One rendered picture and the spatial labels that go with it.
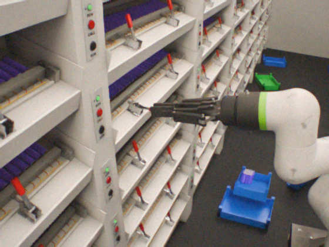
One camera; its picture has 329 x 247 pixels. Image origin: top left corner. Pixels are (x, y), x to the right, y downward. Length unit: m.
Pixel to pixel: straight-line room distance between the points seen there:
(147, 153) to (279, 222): 1.09
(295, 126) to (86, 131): 0.45
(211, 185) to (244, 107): 1.36
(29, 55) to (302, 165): 0.65
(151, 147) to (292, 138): 0.52
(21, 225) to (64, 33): 0.36
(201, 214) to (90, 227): 1.12
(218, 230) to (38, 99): 1.40
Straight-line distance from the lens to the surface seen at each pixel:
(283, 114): 0.71
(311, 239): 1.39
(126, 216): 1.09
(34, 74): 0.60
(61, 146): 0.71
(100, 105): 0.68
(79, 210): 0.83
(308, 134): 0.73
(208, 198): 1.96
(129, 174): 0.96
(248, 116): 0.73
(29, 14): 0.50
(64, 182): 0.68
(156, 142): 1.10
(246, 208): 1.93
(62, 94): 0.59
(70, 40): 0.59
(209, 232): 1.78
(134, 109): 0.88
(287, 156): 0.75
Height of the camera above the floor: 1.37
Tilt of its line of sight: 31 degrees down
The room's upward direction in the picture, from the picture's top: straight up
